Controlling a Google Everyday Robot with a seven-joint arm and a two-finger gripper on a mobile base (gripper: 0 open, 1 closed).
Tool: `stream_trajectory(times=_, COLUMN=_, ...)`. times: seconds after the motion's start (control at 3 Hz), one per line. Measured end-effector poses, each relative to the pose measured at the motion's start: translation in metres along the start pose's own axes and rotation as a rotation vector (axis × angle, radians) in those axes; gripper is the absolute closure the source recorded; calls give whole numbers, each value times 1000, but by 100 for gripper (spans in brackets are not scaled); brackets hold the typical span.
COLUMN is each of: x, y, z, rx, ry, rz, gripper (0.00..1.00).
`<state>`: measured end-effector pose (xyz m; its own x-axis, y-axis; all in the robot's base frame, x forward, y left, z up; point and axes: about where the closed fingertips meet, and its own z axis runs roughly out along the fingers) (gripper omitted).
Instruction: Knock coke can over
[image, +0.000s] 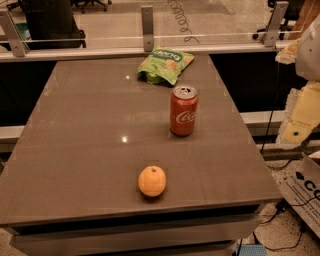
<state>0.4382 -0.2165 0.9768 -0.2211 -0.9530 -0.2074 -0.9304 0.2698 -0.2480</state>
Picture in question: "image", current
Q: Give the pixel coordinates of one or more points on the clear glass barrier panel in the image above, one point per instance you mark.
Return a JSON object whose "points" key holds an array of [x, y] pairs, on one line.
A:
{"points": [[118, 23]]}

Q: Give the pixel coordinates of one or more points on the yellow foam covered gripper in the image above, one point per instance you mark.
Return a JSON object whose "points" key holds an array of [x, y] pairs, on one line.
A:
{"points": [[309, 57]]}

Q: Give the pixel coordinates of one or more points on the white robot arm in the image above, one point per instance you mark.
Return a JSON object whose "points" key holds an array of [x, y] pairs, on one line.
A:
{"points": [[305, 54]]}

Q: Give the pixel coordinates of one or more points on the metal rail bracket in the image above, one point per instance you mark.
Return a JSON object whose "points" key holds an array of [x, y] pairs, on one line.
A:
{"points": [[147, 27], [18, 47], [271, 33]]}

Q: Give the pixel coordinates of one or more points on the middle metal rail bracket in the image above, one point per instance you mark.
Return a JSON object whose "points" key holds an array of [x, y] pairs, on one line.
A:
{"points": [[147, 27]]}

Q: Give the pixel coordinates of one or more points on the red coke can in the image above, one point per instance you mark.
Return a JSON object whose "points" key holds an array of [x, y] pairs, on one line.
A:
{"points": [[183, 107]]}

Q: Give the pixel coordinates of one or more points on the left metal rail bracket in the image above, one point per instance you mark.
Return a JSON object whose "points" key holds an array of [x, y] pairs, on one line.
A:
{"points": [[18, 47]]}

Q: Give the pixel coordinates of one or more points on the blue floor object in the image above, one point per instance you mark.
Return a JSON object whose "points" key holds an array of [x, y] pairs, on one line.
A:
{"points": [[251, 250]]}

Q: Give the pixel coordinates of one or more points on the black office chair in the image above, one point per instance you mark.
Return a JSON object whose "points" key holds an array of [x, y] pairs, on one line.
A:
{"points": [[291, 14], [52, 25]]}

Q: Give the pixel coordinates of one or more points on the right metal rail bracket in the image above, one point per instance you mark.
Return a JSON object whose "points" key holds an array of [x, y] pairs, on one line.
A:
{"points": [[271, 33]]}

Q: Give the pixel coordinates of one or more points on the white printed cardboard box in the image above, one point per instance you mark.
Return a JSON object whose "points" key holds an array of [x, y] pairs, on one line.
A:
{"points": [[301, 190]]}

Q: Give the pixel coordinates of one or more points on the grey cabinet drawer front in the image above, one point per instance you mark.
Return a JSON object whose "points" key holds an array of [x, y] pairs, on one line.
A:
{"points": [[199, 237]]}

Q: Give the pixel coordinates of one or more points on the black office chair left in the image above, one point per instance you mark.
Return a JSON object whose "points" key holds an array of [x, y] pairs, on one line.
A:
{"points": [[52, 25]]}

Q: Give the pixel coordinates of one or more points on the green chip bag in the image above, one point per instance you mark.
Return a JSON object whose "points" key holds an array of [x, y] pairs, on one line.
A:
{"points": [[164, 64]]}

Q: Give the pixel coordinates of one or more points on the orange fruit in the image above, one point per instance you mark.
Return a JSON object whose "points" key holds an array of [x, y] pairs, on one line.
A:
{"points": [[152, 181]]}

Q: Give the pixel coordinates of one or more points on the black office chair right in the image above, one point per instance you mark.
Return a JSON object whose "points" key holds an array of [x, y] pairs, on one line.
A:
{"points": [[291, 14]]}

